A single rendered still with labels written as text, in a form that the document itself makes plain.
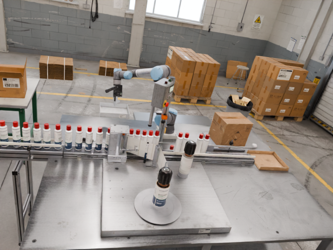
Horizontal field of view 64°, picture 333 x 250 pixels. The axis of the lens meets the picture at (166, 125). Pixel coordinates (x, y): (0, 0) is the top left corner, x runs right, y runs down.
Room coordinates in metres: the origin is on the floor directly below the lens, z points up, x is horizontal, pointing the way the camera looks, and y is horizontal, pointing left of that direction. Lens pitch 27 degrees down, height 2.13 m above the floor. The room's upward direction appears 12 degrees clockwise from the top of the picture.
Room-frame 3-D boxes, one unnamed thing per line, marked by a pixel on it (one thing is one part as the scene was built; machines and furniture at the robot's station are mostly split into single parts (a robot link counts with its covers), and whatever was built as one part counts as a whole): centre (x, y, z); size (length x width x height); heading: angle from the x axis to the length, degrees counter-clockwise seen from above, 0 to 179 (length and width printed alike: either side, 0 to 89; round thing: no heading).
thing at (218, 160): (1.91, -0.05, 0.85); 1.65 x 0.11 x 0.05; 107
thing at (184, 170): (1.66, -0.20, 1.03); 0.09 x 0.09 x 0.30
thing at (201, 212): (1.44, -0.06, 0.86); 0.80 x 0.67 x 0.05; 107
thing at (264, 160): (2.19, -1.01, 0.85); 0.30 x 0.26 x 0.04; 107
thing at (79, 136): (1.70, 0.63, 0.98); 0.05 x 0.05 x 0.20
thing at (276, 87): (5.73, -2.21, 0.57); 1.20 x 0.85 x 1.14; 111
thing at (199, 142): (1.98, -0.31, 0.98); 0.05 x 0.05 x 0.20
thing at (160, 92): (1.96, 0.08, 1.38); 0.17 x 0.10 x 0.19; 162
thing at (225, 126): (2.39, -0.62, 0.99); 0.30 x 0.24 x 0.27; 114
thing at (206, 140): (2.00, -0.36, 0.98); 0.05 x 0.05 x 0.20
